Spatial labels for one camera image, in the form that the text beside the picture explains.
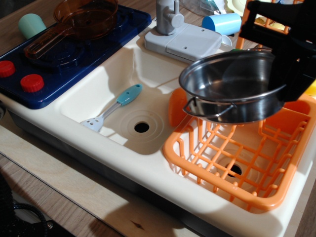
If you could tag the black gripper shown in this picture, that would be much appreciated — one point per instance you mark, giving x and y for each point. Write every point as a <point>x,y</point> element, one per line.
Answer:
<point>290,31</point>

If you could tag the stainless steel pan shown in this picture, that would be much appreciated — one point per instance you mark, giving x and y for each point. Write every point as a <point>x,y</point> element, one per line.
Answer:
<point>231,87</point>

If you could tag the orange plastic drying rack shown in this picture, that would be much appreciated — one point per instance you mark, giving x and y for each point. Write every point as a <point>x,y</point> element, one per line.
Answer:
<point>251,165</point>

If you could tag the cream toy sink unit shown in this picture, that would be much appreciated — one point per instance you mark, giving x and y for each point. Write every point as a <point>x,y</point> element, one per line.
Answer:
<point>128,150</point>

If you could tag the yellow toy banana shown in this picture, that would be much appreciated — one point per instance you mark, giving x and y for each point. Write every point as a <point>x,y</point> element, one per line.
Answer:
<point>311,90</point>

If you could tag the green toy cucumber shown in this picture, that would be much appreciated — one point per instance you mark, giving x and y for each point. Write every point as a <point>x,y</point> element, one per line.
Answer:
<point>236,50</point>

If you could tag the light blue cup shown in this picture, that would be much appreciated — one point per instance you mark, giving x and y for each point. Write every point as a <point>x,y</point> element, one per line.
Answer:
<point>225,24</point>

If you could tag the yellow plastic plate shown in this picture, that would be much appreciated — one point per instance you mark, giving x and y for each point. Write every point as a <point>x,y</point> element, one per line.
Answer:
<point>237,6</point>

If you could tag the grey toy faucet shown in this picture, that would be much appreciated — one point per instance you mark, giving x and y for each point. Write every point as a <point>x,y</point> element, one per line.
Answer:
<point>174,38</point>

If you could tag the orange toy carrot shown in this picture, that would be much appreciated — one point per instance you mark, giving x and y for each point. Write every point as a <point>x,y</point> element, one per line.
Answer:
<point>177,101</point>

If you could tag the transparent brown saucepan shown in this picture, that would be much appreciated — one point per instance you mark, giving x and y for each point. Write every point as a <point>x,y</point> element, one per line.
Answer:
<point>79,20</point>

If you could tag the dark blue toy stove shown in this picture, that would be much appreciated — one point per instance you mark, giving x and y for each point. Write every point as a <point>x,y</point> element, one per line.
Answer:
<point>68,61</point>

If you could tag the red stove knob right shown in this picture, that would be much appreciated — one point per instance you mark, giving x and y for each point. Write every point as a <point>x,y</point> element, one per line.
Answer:
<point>32,83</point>

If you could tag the red stove knob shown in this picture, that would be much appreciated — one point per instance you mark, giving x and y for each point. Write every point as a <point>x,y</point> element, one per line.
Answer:
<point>32,83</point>
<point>7,68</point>

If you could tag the mint green cup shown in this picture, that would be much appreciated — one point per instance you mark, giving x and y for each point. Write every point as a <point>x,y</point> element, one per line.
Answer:
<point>30,25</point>

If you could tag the red stove knob left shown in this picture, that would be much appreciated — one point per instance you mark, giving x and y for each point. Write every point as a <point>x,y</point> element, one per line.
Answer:
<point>7,68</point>

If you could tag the orange wire basket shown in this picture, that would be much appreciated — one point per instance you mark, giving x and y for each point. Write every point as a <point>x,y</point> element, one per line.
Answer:
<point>240,42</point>

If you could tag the blue handled white spatula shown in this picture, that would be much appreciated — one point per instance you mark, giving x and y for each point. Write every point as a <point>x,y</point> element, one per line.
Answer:
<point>123,99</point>

